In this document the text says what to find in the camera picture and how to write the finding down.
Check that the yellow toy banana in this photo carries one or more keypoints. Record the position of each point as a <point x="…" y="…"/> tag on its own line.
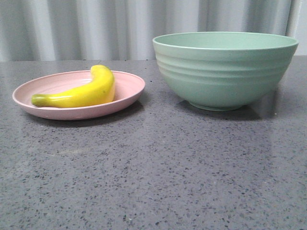
<point x="100" y="90"/>

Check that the pink plate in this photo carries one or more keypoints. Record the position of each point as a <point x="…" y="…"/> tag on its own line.
<point x="128" y="88"/>

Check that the green ribbed bowl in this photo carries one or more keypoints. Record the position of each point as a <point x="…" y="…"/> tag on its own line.
<point x="222" y="71"/>

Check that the grey pleated curtain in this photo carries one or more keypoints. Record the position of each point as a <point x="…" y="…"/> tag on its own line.
<point x="124" y="29"/>

